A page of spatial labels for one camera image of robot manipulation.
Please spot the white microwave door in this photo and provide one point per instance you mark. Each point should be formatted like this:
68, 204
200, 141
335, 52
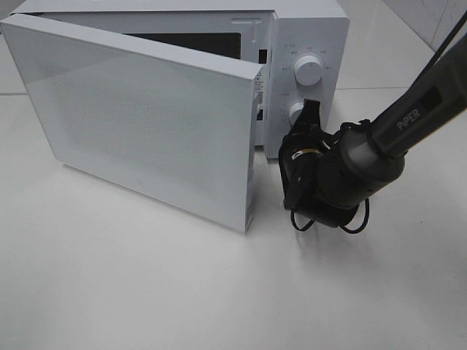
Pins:
169, 122

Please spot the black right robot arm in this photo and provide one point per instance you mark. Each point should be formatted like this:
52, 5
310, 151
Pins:
329, 178

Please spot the white timer knob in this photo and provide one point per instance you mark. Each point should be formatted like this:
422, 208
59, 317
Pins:
294, 112

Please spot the white upper power knob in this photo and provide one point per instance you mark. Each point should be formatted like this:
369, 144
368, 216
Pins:
308, 69

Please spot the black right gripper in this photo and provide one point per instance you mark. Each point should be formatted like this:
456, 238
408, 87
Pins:
299, 156

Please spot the white microwave oven body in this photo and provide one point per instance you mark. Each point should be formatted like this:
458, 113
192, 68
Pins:
223, 36

